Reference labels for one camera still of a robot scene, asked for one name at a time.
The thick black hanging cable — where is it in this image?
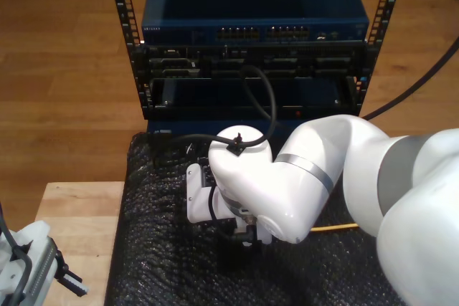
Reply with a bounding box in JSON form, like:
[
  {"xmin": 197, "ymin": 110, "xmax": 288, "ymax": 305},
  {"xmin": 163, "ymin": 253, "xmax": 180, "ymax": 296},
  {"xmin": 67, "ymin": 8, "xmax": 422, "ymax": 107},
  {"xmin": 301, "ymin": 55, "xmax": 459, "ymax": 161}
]
[{"xmin": 360, "ymin": 35, "xmax": 459, "ymax": 121}]

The blue device with white label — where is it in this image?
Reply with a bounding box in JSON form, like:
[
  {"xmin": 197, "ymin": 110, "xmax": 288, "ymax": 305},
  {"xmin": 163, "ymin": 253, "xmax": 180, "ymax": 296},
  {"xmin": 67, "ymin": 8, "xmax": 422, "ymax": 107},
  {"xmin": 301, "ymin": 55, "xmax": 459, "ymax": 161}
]
[{"xmin": 146, "ymin": 77, "xmax": 361, "ymax": 135}]

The black rack server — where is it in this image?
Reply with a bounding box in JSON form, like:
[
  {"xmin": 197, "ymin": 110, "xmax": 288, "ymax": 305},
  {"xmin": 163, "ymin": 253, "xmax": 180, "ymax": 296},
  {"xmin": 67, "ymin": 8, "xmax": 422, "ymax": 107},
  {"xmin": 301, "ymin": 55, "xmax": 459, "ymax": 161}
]
[{"xmin": 141, "ymin": 42, "xmax": 367, "ymax": 80}]

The gripper black connector cable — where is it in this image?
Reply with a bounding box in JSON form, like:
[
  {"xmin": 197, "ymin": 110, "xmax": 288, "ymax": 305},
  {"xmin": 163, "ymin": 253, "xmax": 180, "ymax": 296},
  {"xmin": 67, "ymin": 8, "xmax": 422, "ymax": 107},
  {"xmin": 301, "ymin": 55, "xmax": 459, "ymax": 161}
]
[{"xmin": 209, "ymin": 186, "xmax": 258, "ymax": 249}]

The black bubble wrap mat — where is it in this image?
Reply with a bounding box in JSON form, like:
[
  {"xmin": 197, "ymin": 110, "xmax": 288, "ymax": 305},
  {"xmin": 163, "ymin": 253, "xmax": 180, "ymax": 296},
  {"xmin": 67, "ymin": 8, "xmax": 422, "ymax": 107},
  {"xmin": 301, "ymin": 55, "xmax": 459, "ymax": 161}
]
[{"xmin": 103, "ymin": 130, "xmax": 408, "ymax": 306}]

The yellow network cable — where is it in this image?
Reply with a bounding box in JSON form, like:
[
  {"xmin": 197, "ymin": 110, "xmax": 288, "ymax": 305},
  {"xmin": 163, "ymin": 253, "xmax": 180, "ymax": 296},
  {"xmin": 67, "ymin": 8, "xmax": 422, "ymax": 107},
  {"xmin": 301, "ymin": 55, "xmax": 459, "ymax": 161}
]
[{"xmin": 310, "ymin": 222, "xmax": 359, "ymax": 232}]

